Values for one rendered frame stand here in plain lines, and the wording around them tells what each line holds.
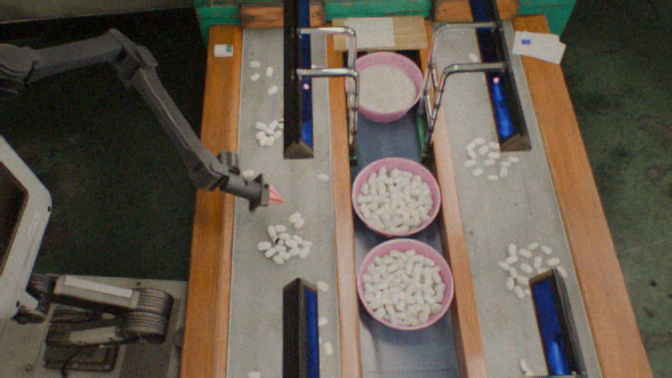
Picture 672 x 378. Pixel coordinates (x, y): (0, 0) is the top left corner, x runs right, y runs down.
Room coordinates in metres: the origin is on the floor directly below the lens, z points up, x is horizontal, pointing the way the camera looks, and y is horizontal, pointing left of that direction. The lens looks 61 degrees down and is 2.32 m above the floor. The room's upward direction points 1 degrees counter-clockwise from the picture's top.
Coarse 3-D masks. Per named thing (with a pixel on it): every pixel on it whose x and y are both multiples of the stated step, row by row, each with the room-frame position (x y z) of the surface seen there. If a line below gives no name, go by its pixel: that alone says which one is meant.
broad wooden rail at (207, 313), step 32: (224, 32) 1.56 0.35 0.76; (224, 64) 1.41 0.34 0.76; (224, 96) 1.27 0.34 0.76; (224, 128) 1.14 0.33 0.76; (224, 192) 0.90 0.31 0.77; (224, 224) 0.79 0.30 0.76; (192, 256) 0.69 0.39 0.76; (224, 256) 0.69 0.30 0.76; (192, 288) 0.59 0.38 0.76; (224, 288) 0.59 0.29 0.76; (192, 320) 0.50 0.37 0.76; (224, 320) 0.50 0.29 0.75; (192, 352) 0.41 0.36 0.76; (224, 352) 0.42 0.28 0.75
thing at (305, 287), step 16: (288, 288) 0.47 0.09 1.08; (304, 288) 0.46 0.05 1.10; (288, 304) 0.43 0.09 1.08; (304, 304) 0.42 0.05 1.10; (288, 320) 0.39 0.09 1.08; (304, 320) 0.39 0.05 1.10; (288, 336) 0.36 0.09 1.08; (304, 336) 0.35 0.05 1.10; (288, 352) 0.33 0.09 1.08; (304, 352) 0.32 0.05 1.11; (288, 368) 0.29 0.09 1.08; (304, 368) 0.29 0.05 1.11
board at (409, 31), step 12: (336, 24) 1.58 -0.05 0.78; (396, 24) 1.57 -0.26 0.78; (408, 24) 1.57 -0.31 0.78; (420, 24) 1.57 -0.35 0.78; (336, 36) 1.52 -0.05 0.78; (396, 36) 1.51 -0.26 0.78; (408, 36) 1.51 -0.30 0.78; (420, 36) 1.51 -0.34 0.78; (336, 48) 1.46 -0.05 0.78; (372, 48) 1.46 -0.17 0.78; (384, 48) 1.46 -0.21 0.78; (396, 48) 1.46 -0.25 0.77; (408, 48) 1.46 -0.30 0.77; (420, 48) 1.46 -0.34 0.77
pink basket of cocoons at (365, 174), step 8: (384, 160) 1.00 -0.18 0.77; (392, 160) 1.00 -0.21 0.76; (400, 160) 1.00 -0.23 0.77; (408, 160) 1.00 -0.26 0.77; (368, 168) 0.98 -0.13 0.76; (376, 168) 0.99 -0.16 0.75; (392, 168) 0.99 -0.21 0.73; (408, 168) 0.99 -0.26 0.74; (416, 168) 0.98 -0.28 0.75; (424, 168) 0.97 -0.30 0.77; (360, 176) 0.95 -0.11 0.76; (368, 176) 0.96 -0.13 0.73; (424, 176) 0.95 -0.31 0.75; (432, 176) 0.94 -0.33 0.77; (360, 184) 0.93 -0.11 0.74; (432, 184) 0.92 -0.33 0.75; (352, 192) 0.89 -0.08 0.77; (432, 192) 0.90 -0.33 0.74; (432, 208) 0.85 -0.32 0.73; (360, 216) 0.80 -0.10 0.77; (432, 216) 0.80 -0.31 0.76; (368, 224) 0.78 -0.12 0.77; (424, 224) 0.78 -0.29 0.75; (376, 232) 0.79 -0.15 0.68; (384, 232) 0.75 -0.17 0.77; (392, 232) 0.75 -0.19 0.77; (400, 232) 0.75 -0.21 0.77; (408, 232) 0.75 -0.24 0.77
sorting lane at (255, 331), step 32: (256, 32) 1.58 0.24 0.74; (320, 64) 1.42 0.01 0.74; (256, 96) 1.29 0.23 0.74; (320, 96) 1.28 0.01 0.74; (256, 128) 1.15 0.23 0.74; (320, 128) 1.15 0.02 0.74; (256, 160) 1.03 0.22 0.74; (288, 160) 1.03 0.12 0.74; (320, 160) 1.02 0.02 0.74; (288, 192) 0.91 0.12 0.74; (320, 192) 0.91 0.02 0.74; (256, 224) 0.80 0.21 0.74; (288, 224) 0.80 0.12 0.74; (320, 224) 0.80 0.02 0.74; (256, 256) 0.70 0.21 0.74; (320, 256) 0.69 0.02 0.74; (256, 288) 0.60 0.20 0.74; (256, 320) 0.51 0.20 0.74; (256, 352) 0.42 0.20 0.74; (320, 352) 0.41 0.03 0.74
